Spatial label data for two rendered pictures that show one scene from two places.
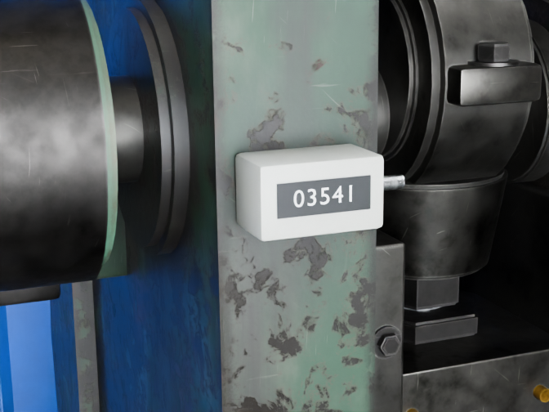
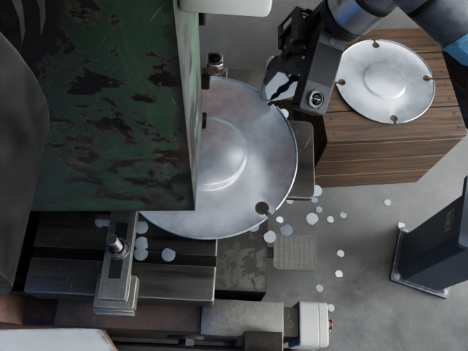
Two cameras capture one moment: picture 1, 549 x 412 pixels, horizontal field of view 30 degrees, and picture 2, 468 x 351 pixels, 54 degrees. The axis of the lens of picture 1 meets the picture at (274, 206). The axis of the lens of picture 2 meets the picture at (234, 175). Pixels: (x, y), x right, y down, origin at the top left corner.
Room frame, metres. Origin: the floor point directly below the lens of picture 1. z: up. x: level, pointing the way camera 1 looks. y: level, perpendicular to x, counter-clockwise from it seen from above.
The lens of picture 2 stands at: (0.46, 0.15, 1.45)
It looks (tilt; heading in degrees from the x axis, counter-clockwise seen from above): 67 degrees down; 288
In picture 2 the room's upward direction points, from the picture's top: 6 degrees clockwise
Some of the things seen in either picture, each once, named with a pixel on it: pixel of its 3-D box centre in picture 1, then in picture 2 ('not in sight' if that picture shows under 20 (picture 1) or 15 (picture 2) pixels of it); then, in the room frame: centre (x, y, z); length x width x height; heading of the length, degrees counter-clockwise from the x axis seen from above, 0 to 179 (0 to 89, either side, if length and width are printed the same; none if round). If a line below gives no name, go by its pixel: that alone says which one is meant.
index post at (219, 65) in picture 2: not in sight; (214, 72); (0.67, -0.31, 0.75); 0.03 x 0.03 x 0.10; 21
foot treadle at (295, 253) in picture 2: not in sight; (212, 250); (0.60, -0.15, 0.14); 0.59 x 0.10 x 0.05; 21
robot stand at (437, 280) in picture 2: not in sight; (455, 244); (-0.02, -0.42, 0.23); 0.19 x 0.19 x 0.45; 5
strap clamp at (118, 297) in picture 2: not in sight; (117, 254); (0.66, 0.05, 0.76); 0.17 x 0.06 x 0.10; 111
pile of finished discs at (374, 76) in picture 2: not in sight; (384, 79); (0.33, -0.77, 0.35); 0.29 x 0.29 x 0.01
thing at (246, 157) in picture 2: not in sight; (207, 152); (0.60, -0.15, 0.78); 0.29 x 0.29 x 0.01
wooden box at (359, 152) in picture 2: not in sight; (365, 111); (0.33, -0.77, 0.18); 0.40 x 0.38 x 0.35; 28
